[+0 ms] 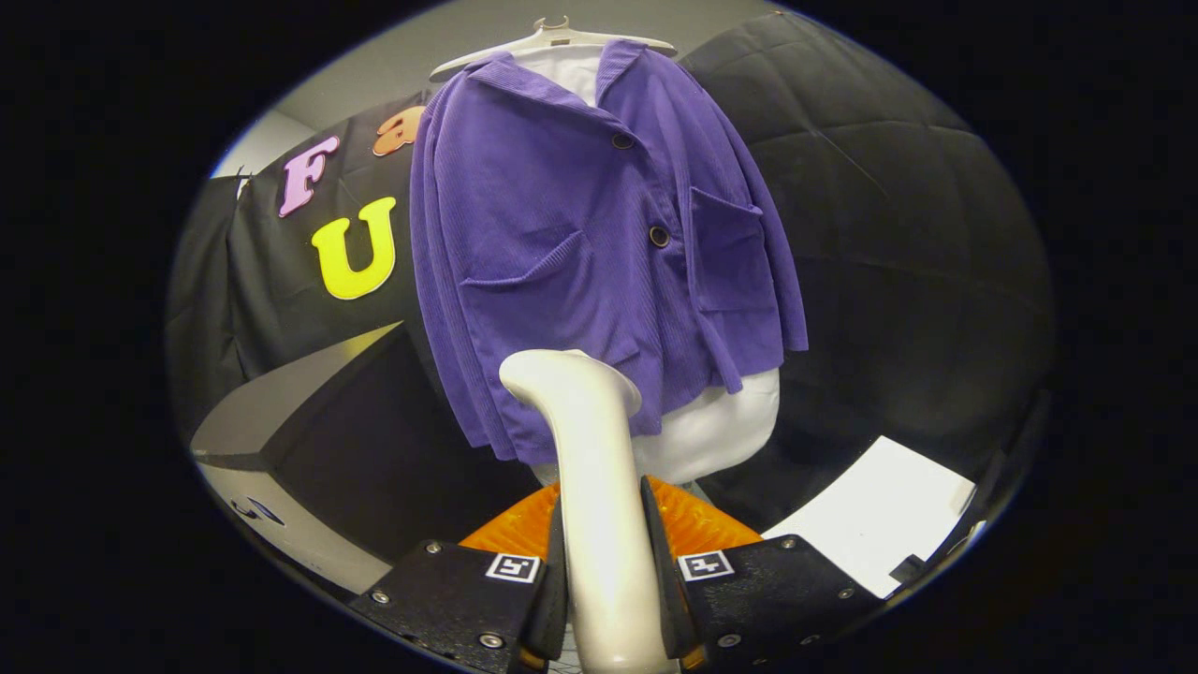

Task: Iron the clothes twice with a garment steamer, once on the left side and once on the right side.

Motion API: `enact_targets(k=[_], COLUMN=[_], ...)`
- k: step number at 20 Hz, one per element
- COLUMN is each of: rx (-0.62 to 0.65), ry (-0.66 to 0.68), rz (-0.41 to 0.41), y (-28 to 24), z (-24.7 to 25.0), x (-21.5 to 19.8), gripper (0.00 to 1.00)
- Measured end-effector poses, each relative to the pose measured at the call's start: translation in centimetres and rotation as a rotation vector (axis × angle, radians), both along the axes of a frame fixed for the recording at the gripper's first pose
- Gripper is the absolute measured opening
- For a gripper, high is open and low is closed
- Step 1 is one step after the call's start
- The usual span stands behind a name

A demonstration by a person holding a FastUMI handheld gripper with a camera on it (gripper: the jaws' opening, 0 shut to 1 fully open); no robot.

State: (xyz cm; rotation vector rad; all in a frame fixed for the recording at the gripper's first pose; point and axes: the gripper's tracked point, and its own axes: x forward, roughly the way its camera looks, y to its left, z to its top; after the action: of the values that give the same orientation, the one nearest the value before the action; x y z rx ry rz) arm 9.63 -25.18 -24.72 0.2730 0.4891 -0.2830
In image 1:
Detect white flat sheet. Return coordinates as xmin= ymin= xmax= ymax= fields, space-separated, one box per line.
xmin=761 ymin=435 xmax=977 ymax=600

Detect white clothes hanger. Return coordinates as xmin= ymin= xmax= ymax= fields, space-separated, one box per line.
xmin=429 ymin=16 xmax=677 ymax=83

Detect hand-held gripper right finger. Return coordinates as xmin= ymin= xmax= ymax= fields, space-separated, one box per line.
xmin=639 ymin=473 xmax=885 ymax=670

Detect grey cabinet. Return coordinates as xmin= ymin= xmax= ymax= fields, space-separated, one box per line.
xmin=190 ymin=321 xmax=544 ymax=595

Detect white shirt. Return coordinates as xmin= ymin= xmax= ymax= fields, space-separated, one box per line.
xmin=513 ymin=45 xmax=782 ymax=488

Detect black backdrop cloth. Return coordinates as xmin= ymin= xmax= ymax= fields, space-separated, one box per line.
xmin=225 ymin=94 xmax=441 ymax=385
xmin=167 ymin=173 xmax=244 ymax=441
xmin=679 ymin=9 xmax=1057 ymax=530

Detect white garment steamer head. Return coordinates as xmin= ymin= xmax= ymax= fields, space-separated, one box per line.
xmin=499 ymin=349 xmax=679 ymax=674

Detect purple corduroy jacket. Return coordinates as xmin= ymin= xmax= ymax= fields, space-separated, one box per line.
xmin=409 ymin=39 xmax=810 ymax=466

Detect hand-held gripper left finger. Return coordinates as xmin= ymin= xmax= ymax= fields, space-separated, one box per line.
xmin=348 ymin=479 xmax=570 ymax=674

